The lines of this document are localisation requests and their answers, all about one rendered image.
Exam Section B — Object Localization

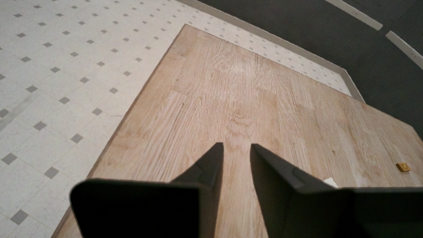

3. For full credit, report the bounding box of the cream rectangular block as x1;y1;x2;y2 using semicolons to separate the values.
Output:
324;177;338;188

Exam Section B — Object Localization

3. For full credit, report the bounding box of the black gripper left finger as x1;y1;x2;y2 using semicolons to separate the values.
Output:
69;142;224;238

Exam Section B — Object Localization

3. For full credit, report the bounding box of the tan wooden domino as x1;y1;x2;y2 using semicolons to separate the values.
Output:
396;163;411;172

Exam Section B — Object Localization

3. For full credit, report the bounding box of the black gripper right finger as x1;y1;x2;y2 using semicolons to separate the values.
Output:
249;143;423;238

